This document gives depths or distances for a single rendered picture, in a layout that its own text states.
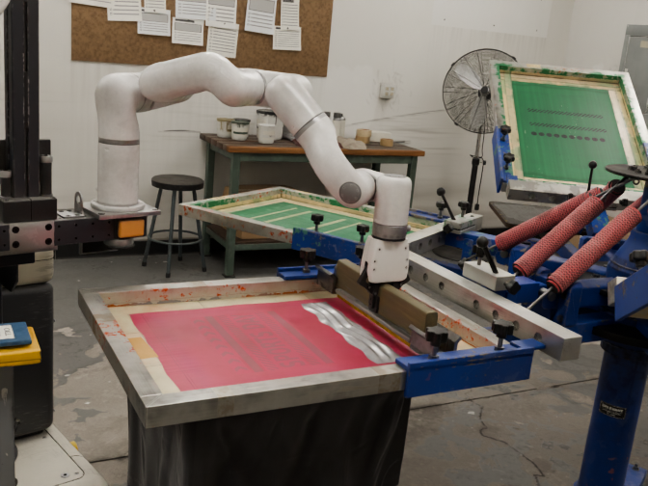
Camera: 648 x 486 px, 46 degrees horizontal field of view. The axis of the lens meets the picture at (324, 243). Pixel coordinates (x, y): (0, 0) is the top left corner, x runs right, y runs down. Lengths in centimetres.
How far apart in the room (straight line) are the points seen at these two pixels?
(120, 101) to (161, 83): 11
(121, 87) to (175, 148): 365
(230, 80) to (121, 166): 35
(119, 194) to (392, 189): 65
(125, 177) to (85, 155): 347
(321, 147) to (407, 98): 461
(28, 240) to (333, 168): 69
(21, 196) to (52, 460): 99
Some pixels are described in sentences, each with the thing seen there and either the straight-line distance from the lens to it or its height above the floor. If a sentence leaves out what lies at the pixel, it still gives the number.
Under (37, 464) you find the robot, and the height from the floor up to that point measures 28.
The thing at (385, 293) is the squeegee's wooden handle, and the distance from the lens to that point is 167.
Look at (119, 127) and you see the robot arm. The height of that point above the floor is 133.
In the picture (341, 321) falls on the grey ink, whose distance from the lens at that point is 173.
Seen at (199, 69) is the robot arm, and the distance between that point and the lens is 171.
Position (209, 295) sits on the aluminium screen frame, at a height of 97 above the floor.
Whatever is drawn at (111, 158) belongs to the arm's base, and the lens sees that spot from 184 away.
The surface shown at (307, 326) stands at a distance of 169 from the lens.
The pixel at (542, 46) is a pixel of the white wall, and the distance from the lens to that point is 701.
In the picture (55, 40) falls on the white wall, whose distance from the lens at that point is 522.
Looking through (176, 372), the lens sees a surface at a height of 95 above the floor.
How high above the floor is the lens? 156
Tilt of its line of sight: 15 degrees down
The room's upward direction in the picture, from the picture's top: 5 degrees clockwise
